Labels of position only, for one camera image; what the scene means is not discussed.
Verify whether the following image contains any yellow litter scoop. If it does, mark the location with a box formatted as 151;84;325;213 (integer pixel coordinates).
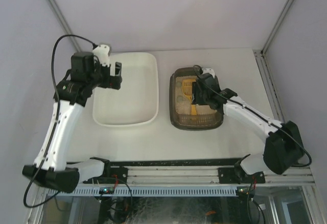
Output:
182;79;197;116

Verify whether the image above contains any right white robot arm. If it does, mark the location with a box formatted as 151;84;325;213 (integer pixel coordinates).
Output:
192;72;306;175

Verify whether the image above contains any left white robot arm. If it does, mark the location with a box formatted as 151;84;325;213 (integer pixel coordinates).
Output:
22;52;122;193

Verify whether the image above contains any dark grey litter box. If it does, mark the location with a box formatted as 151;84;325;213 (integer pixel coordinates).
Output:
169;67;223;131

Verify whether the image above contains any white plastic tub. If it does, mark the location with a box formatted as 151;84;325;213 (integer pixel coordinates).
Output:
92;52;159;127

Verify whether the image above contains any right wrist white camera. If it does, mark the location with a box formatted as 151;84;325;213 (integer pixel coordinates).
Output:
202;68;215;77

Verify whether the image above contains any wrist white camera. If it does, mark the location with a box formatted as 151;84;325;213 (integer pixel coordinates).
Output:
92;43;112;66
202;68;215;77

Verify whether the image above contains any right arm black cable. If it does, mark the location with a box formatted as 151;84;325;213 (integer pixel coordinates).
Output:
193;65;312;167

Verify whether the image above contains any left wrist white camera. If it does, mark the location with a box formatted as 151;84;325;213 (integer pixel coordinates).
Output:
92;43;112;66

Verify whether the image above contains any aluminium frame post right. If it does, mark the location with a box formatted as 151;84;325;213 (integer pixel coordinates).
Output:
261;0;307;55

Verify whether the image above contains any aluminium frame post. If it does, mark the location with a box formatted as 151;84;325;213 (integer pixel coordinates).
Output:
35;0;83;55
261;0;307;55

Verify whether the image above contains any aluminium frame post left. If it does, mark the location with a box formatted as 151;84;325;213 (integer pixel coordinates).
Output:
35;0;83;55

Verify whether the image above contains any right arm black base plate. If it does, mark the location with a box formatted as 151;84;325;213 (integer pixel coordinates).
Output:
218;159;266;184

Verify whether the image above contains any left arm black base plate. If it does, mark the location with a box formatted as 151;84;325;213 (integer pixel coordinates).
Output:
83;157;128;184

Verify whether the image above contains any aluminium mounting rail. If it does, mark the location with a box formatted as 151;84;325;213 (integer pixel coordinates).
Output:
38;165;315;187

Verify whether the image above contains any grey slotted cable duct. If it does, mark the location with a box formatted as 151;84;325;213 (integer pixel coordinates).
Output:
58;186;238;197

